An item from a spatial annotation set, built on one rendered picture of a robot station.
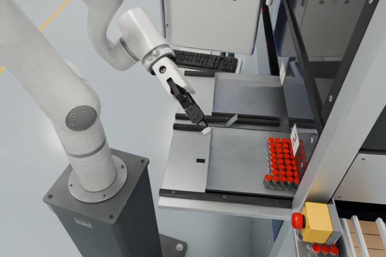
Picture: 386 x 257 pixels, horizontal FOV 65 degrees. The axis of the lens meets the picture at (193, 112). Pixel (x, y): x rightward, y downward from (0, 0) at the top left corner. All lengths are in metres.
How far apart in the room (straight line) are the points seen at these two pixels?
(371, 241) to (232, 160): 0.45
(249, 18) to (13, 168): 1.83
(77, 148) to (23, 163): 1.59
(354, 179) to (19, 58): 0.77
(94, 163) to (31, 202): 1.32
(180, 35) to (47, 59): 1.11
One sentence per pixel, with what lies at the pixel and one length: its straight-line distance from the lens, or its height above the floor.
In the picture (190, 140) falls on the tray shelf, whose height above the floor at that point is 0.88.
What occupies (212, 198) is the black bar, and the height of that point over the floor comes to 0.90.
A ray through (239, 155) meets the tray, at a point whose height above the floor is 0.88.
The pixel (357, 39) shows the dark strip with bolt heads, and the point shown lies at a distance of 0.65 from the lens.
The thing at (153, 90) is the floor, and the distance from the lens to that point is 2.73.
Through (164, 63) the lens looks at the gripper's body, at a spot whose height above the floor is 1.30.
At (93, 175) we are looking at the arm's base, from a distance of 0.97.
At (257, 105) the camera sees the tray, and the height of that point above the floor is 0.88.
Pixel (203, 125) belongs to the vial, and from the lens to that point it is 0.72.
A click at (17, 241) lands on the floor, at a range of 2.11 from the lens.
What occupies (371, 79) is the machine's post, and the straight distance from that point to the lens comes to 0.60.
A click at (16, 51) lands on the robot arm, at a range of 0.68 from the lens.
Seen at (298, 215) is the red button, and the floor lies 1.01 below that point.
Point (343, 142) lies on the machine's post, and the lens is 0.70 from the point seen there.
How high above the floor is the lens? 1.71
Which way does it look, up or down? 44 degrees down
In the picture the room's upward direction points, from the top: straight up
